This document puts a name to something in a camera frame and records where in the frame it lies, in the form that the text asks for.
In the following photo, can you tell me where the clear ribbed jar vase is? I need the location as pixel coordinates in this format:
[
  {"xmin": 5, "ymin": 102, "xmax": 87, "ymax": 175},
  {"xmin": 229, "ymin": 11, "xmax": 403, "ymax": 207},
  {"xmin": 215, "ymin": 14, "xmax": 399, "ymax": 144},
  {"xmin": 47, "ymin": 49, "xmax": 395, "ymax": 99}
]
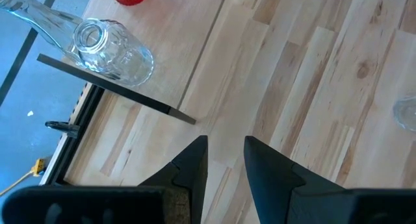
[{"xmin": 71, "ymin": 18, "xmax": 155, "ymax": 88}]

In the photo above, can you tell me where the clear conical glass vase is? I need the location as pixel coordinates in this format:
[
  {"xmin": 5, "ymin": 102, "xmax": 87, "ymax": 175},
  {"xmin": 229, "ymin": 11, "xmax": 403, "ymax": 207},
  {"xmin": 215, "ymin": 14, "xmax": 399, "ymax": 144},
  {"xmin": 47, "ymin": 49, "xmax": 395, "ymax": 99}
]
[{"xmin": 0, "ymin": 0, "xmax": 86, "ymax": 69}]

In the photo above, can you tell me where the yellow extension cable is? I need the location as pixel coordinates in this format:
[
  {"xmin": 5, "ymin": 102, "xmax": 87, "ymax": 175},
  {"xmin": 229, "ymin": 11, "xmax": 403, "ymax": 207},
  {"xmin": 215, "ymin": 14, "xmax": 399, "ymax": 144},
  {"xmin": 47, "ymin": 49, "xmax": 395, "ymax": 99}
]
[{"xmin": 0, "ymin": 158, "xmax": 47, "ymax": 197}]

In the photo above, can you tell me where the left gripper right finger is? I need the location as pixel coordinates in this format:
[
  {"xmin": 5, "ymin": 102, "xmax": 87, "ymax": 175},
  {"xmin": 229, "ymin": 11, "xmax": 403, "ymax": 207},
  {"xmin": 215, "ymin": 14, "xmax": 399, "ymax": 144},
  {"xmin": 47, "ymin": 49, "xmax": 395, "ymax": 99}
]
[{"xmin": 243, "ymin": 135, "xmax": 346, "ymax": 224}]

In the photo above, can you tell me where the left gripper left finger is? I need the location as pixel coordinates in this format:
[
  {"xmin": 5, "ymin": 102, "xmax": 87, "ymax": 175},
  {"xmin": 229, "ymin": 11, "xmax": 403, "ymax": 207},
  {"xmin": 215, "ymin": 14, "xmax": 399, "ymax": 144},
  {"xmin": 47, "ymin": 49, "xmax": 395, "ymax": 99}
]
[{"xmin": 138, "ymin": 135, "xmax": 209, "ymax": 224}]

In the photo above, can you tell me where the clear embossed glass vase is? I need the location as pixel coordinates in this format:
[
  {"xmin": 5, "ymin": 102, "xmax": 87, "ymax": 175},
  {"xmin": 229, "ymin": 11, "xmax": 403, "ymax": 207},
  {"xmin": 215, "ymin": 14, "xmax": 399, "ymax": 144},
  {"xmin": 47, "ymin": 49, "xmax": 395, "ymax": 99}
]
[{"xmin": 392, "ymin": 95, "xmax": 416, "ymax": 132}]

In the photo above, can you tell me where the black clamp lever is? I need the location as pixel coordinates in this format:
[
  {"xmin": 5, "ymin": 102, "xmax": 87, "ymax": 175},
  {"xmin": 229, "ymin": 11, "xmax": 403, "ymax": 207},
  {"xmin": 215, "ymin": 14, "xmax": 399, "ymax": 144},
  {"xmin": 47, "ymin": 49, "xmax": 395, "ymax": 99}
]
[{"xmin": 44, "ymin": 119, "xmax": 81, "ymax": 140}]

